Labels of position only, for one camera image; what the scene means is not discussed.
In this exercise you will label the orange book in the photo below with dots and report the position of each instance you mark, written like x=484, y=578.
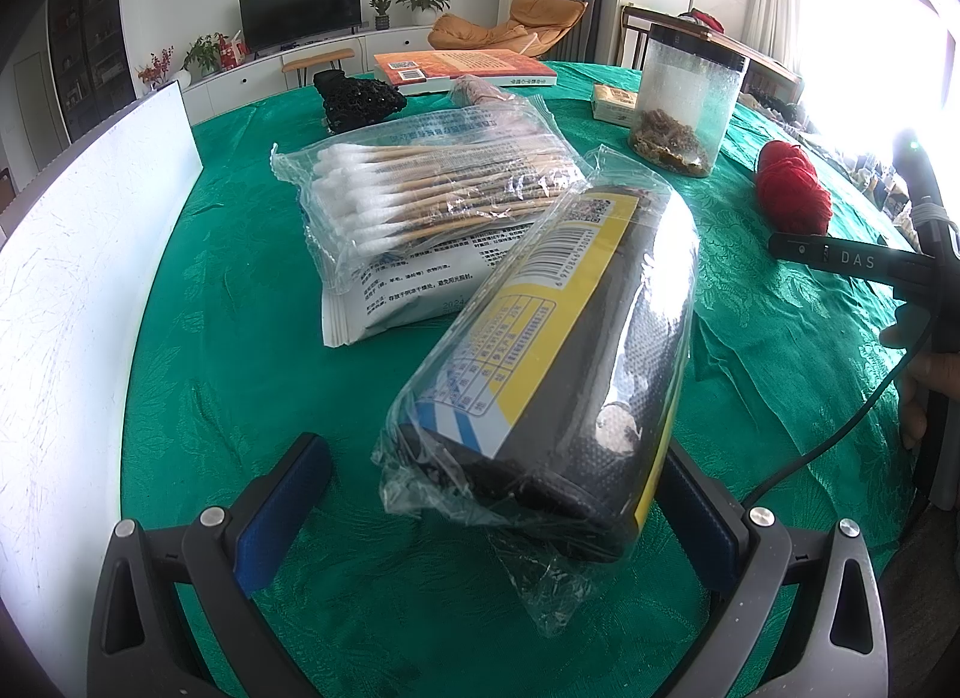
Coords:
x=465, y=65

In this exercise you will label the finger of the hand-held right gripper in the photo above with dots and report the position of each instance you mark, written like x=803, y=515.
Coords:
x=799, y=247

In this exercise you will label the wooden armchair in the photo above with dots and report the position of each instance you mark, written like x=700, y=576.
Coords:
x=634, y=38

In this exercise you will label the leafy green houseplant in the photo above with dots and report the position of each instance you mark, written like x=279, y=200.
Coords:
x=202, y=53

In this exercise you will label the orange lounge chair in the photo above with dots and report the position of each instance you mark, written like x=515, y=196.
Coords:
x=480, y=31

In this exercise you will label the red cloth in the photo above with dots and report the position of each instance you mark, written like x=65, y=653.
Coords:
x=701, y=18

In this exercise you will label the black television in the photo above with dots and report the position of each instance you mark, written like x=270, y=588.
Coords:
x=300, y=8

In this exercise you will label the black garbage bag roll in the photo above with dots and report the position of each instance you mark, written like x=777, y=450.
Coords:
x=600, y=368

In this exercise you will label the clear jar with black lid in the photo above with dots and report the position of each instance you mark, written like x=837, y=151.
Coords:
x=682, y=91

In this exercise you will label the white storage box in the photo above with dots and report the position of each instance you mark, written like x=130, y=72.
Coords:
x=75, y=293

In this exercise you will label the dark glass cabinet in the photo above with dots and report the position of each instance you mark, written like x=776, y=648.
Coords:
x=90, y=31

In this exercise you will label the small potted plant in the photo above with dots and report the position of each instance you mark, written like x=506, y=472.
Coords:
x=381, y=12

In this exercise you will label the white printed pouch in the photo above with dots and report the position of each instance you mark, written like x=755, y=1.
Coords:
x=397, y=301

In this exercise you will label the green tablecloth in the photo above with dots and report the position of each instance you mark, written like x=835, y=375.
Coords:
x=262, y=368

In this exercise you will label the red gift box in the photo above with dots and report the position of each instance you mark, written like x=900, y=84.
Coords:
x=232, y=53

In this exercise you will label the person's right hand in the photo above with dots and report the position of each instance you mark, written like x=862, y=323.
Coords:
x=916, y=398

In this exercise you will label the black mesh bath pouf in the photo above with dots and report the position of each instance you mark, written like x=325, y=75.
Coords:
x=356, y=98

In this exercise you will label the white television cabinet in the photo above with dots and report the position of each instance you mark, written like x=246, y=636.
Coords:
x=405, y=38

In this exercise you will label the red yarn ball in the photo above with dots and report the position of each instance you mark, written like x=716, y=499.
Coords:
x=795, y=188

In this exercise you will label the plastic-wrapped pink roll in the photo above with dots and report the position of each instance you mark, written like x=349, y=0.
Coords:
x=476, y=91

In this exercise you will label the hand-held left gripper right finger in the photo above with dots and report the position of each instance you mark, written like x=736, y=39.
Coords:
x=701, y=525

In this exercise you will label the clear bag of cotton swabs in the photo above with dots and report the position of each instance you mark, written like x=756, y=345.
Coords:
x=420, y=196

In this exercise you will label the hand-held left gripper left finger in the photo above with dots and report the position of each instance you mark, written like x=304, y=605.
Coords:
x=281, y=510

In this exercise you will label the small yellow box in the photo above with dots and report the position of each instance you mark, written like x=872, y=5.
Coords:
x=613, y=104

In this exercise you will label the wooden bench stool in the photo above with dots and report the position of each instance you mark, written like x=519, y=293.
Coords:
x=319, y=56

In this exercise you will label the red flower arrangement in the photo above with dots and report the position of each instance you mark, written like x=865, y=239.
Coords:
x=156, y=68

